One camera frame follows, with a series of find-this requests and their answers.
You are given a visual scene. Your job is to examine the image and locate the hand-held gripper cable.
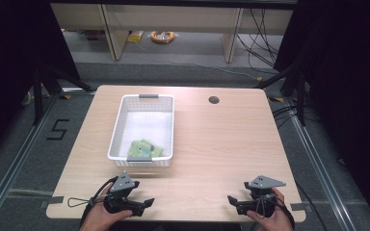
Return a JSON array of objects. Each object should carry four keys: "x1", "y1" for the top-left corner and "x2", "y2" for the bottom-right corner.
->
[
  {"x1": 282, "y1": 181, "x2": 330, "y2": 231},
  {"x1": 66, "y1": 176, "x2": 119, "y2": 226}
]

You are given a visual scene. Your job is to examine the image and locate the aluminium floor rail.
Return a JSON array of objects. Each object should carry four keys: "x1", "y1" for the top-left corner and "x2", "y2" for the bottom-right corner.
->
[
  {"x1": 284, "y1": 95, "x2": 358, "y2": 231},
  {"x1": 0, "y1": 92, "x2": 61, "y2": 231}
]

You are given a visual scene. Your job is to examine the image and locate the black curtain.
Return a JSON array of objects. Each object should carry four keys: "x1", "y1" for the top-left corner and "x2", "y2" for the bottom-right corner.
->
[
  {"x1": 0, "y1": 0, "x2": 82, "y2": 166},
  {"x1": 273, "y1": 0, "x2": 370, "y2": 231}
]

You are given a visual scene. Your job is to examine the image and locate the green glove with buttons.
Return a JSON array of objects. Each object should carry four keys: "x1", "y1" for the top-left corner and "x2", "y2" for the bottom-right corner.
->
[{"x1": 127, "y1": 140, "x2": 152, "y2": 159}]

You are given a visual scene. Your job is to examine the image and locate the yellow packet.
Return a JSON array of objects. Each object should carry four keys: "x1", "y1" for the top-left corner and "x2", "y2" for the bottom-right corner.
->
[{"x1": 126, "y1": 30, "x2": 145, "y2": 44}]

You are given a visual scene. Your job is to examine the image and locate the white plastic basket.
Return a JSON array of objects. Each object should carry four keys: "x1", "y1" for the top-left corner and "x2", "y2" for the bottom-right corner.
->
[{"x1": 107, "y1": 93, "x2": 175, "y2": 168}]

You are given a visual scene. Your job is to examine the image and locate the black metal stand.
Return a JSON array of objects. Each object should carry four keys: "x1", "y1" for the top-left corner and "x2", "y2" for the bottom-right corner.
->
[
  {"x1": 32, "y1": 63, "x2": 96, "y2": 126},
  {"x1": 253, "y1": 63, "x2": 308, "y2": 127}
]

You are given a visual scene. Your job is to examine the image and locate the right hand-held gripper cable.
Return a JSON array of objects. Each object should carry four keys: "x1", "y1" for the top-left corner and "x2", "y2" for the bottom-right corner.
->
[{"x1": 282, "y1": 181, "x2": 330, "y2": 231}]

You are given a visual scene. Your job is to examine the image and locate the black floor cables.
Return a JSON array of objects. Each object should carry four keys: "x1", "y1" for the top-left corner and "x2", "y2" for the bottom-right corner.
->
[{"x1": 271, "y1": 104, "x2": 301, "y2": 130}]

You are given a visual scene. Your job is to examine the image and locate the person's left hand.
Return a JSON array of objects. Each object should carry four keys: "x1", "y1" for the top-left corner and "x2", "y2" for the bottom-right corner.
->
[{"x1": 79, "y1": 184, "x2": 134, "y2": 231}]

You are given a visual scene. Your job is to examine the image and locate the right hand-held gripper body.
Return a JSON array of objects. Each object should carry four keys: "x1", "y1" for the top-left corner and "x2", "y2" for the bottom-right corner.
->
[{"x1": 244, "y1": 174, "x2": 287, "y2": 218}]

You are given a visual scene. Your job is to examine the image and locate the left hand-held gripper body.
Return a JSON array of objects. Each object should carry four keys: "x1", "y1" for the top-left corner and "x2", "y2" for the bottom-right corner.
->
[{"x1": 103, "y1": 171, "x2": 140, "y2": 216}]

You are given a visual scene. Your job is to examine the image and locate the bundle of black cables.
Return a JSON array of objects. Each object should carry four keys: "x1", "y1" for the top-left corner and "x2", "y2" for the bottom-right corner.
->
[{"x1": 235, "y1": 8, "x2": 281, "y2": 69}]

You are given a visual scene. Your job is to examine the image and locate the person's right hand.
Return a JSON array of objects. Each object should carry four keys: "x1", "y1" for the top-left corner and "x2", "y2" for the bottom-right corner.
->
[{"x1": 246, "y1": 187, "x2": 295, "y2": 231}]

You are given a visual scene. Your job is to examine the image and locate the left hand-held gripper cable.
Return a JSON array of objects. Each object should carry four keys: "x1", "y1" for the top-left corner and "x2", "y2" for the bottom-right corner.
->
[{"x1": 66, "y1": 176, "x2": 119, "y2": 226}]

